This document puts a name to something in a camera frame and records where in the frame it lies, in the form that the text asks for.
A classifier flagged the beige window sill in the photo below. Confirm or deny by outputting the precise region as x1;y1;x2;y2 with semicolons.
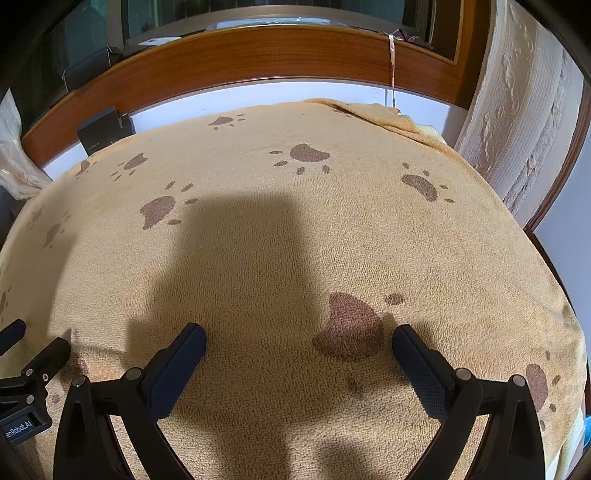
122;4;409;49

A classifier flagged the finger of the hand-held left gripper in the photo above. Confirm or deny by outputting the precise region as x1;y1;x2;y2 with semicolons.
22;337;71;393
0;318;27;356

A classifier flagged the tan paw print blanket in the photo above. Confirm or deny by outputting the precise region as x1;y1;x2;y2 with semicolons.
0;98;587;480

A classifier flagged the brown wooden board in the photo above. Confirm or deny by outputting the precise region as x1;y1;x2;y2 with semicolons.
21;25;476;168

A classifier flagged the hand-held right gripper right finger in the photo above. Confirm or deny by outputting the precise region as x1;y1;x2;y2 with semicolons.
392;324;546;480

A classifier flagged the glass window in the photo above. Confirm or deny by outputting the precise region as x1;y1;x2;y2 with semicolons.
25;0;462;109

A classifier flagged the black device box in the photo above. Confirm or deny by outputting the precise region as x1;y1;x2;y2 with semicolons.
76;107;133;154

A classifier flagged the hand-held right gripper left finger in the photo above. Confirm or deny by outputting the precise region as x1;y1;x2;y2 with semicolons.
53;323;207;480

